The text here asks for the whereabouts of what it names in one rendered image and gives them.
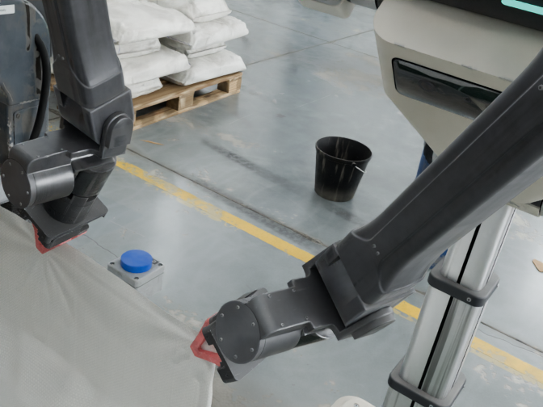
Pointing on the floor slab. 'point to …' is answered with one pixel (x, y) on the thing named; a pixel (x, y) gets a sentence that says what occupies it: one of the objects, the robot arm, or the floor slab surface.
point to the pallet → (179, 97)
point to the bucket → (339, 167)
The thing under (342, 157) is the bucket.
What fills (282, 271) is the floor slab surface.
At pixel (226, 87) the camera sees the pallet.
